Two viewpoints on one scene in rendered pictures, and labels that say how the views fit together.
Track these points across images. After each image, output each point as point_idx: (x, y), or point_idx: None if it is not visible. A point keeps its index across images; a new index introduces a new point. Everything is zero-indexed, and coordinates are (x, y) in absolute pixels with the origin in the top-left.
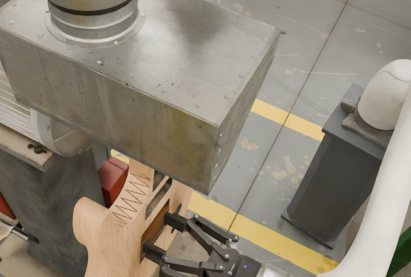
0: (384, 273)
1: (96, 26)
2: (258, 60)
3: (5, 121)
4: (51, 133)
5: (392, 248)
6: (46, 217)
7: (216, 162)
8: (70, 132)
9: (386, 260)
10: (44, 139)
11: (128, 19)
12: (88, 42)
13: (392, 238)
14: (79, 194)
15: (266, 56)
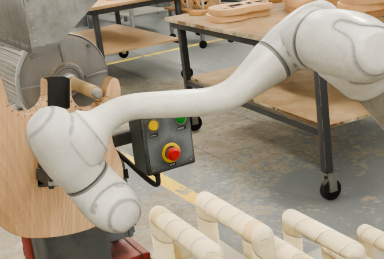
0: (110, 110)
1: None
2: None
3: (11, 90)
4: (20, 82)
5: (126, 102)
6: (43, 240)
7: (32, 26)
8: (32, 87)
9: (115, 103)
10: (17, 87)
11: None
12: None
13: (130, 98)
14: (79, 236)
15: None
